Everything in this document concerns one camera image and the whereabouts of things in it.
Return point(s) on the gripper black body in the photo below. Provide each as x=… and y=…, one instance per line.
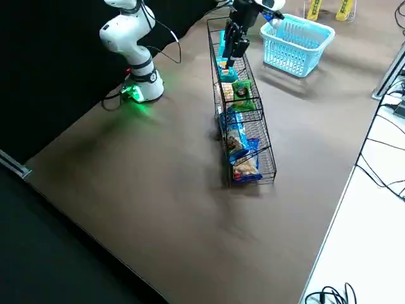
x=243, y=14

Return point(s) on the teal chips bag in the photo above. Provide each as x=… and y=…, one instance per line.
x=222, y=42
x=229, y=75

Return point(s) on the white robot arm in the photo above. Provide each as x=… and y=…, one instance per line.
x=126, y=35

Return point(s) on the green snack bag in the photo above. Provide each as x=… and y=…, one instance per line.
x=243, y=95

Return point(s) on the blue plastic basket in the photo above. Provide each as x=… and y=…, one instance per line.
x=294, y=54

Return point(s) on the yellow label tea bottle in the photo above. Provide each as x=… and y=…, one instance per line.
x=345, y=9
x=315, y=9

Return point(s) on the clear acrylic bottle tray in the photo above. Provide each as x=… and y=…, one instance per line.
x=329, y=16

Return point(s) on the blue puffed snack bag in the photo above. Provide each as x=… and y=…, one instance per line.
x=245, y=168

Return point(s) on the beige cracker pack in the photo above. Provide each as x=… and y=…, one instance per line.
x=227, y=92

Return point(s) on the blue cookie pack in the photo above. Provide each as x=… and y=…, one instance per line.
x=235, y=130

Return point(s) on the white desk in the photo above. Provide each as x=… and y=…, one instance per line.
x=364, y=237

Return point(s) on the aluminium frame post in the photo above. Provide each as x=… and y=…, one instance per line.
x=14, y=166
x=387, y=76

